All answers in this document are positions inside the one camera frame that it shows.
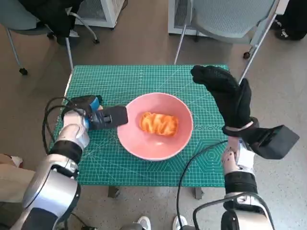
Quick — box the white shoe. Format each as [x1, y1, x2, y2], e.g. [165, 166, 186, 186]
[173, 215, 189, 230]
[137, 216, 152, 230]

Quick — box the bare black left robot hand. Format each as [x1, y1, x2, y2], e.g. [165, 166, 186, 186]
[68, 94, 104, 114]

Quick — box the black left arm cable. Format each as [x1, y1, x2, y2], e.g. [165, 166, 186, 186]
[42, 96, 85, 154]

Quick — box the pink bowl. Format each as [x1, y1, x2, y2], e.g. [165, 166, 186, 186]
[117, 92, 194, 161]

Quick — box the black looped cable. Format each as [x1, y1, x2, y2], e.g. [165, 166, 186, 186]
[193, 192, 277, 230]

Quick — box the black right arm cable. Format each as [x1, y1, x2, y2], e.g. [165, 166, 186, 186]
[176, 139, 229, 230]

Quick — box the grey wheeled chair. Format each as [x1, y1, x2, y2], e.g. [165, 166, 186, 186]
[0, 0, 100, 75]

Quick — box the white perforated cabinet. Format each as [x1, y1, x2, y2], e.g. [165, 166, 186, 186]
[73, 0, 129, 29]
[167, 0, 216, 37]

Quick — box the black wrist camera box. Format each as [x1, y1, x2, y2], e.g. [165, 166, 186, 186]
[89, 105, 129, 131]
[246, 124, 301, 160]

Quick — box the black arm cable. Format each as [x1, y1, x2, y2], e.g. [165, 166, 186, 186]
[42, 96, 85, 154]
[176, 139, 229, 230]

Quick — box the black table bracket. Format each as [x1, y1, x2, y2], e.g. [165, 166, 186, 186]
[193, 186, 205, 200]
[107, 185, 121, 199]

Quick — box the black floor cable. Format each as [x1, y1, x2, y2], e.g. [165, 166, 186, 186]
[71, 212, 97, 230]

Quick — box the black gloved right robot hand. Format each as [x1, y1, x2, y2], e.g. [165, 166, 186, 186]
[190, 65, 260, 138]

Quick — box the grey mesh-back chair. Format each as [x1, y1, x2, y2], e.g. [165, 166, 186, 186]
[168, 0, 281, 83]

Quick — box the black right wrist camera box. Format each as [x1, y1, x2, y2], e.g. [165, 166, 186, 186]
[246, 124, 301, 160]

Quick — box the green cutting mat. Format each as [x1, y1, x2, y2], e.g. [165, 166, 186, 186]
[49, 64, 255, 187]

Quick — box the long orange bread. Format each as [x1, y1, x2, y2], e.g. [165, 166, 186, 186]
[139, 111, 180, 138]

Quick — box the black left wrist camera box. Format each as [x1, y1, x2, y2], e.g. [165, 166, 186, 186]
[89, 105, 129, 131]

